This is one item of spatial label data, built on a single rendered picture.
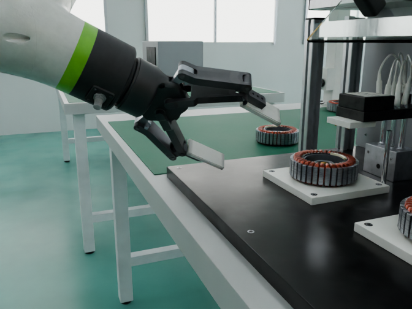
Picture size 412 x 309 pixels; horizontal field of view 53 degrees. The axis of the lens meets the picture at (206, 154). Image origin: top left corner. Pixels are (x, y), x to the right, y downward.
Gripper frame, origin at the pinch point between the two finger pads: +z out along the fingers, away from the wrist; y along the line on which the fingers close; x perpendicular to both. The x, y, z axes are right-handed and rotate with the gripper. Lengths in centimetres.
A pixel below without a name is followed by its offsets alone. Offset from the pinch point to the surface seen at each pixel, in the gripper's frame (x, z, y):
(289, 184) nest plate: -3.4, 10.5, -1.5
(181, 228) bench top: -12.6, -4.1, -9.9
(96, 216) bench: 55, 23, -140
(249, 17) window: 424, 182, -202
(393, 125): 8.7, 25.8, 10.5
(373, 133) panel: 20.4, 38.0, -0.5
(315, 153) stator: 4.1, 15.9, 0.5
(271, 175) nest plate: 0.4, 10.4, -5.3
